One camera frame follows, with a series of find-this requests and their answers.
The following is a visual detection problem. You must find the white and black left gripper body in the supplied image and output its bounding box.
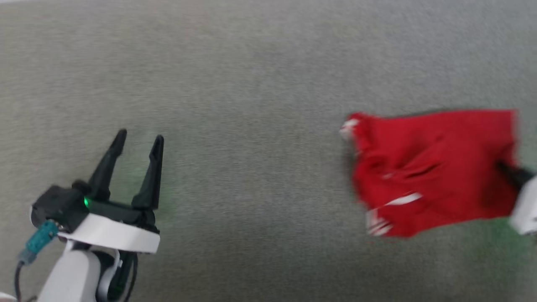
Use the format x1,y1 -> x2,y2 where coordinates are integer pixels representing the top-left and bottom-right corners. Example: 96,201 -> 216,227
59,180 -> 161,254

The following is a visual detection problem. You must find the teal left camera cable plug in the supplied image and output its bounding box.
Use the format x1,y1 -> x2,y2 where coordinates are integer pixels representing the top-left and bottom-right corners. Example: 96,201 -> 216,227
19,220 -> 59,266

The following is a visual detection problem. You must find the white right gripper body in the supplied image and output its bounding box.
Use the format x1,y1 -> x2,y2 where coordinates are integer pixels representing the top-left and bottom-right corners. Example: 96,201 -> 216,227
510,176 -> 537,235

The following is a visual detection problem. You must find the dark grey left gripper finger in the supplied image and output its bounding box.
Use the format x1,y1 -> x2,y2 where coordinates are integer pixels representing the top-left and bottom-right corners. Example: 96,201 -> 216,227
132,135 -> 165,210
88,129 -> 127,201

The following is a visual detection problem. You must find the grey fabric sofa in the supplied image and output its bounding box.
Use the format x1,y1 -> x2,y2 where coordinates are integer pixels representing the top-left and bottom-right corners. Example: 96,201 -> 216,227
0,0 -> 537,302

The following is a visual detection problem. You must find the red and white shirt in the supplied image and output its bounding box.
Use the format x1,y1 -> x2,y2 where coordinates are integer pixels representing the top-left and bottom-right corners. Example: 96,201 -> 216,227
340,110 -> 521,238

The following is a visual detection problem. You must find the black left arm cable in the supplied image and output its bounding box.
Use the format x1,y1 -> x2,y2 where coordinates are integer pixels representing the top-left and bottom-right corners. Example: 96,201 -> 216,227
14,259 -> 26,302

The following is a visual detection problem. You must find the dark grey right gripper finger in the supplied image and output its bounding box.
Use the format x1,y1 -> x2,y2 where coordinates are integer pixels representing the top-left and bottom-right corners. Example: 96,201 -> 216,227
497,162 -> 536,189

